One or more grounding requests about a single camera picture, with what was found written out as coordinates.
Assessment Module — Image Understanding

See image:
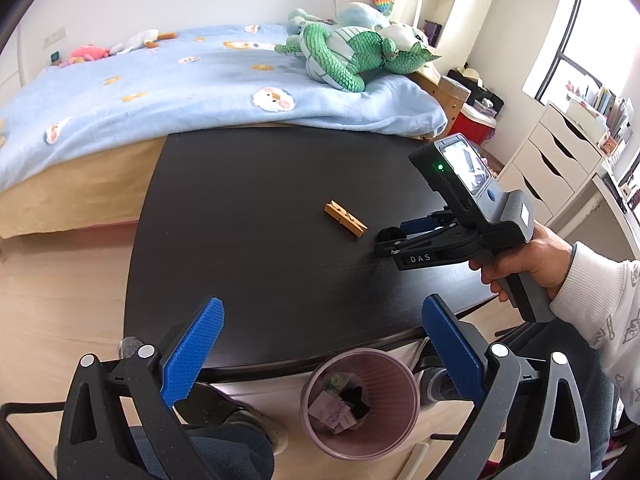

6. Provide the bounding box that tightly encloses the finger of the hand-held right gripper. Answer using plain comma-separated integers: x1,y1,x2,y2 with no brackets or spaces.
375,225,476,259
400,212,453,236

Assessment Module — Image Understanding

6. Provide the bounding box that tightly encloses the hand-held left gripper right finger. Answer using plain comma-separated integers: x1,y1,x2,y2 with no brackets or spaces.
421,294,591,480

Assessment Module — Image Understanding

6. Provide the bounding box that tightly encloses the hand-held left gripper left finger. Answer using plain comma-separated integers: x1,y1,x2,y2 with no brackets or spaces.
55,297,225,480

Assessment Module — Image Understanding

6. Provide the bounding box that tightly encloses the pink plastic trash bin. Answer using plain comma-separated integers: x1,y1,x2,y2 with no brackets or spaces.
299,347,421,461

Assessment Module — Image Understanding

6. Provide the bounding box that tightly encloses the wooden clothespin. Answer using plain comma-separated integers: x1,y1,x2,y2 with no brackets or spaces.
324,200,369,239

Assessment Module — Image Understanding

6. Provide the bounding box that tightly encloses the person's right forearm white sleeve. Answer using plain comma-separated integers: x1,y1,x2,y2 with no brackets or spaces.
550,241,640,426

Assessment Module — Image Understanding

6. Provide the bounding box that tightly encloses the person's right hand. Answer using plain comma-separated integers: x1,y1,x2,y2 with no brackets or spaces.
481,225,571,302

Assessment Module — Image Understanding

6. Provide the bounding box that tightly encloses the red storage box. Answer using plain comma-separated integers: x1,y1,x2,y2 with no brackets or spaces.
452,105,496,143

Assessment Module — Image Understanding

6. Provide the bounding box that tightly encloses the white drawer unit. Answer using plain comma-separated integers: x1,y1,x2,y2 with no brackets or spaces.
500,102,603,231

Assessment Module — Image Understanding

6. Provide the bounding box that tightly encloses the black bag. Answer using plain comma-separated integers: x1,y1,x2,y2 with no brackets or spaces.
447,67,503,111

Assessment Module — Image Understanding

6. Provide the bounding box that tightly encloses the grey slipper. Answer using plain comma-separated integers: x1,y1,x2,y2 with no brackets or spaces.
220,407,288,456

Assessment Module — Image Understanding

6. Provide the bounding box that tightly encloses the person's leg in dark trousers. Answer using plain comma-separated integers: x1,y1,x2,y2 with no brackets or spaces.
130,422,276,480

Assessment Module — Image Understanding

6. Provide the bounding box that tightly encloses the row of books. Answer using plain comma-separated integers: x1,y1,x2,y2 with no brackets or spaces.
565,80,633,156

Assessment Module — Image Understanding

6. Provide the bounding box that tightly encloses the white bookshelf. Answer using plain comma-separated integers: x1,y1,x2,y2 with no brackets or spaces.
400,0,471,76

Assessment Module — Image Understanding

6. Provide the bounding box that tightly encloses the green dragon plush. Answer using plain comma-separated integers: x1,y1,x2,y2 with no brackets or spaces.
274,22,443,93

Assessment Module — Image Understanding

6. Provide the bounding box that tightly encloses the white curved lamp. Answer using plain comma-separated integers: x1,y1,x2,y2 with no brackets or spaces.
395,0,423,28

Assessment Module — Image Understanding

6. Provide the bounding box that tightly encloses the window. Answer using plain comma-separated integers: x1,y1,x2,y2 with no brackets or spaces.
522,0,640,121

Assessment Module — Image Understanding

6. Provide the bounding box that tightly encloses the light blue plush toy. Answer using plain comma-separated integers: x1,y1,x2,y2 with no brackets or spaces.
287,2,391,31

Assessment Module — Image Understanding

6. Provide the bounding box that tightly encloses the light blue printed blanket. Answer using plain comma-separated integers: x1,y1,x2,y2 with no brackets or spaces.
0,22,448,193

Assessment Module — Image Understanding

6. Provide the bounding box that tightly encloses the white duck plush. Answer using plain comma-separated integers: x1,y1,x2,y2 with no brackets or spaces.
109,30,178,56

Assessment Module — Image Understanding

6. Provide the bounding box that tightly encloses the pink plush toy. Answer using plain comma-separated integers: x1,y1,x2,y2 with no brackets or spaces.
60,44,110,67

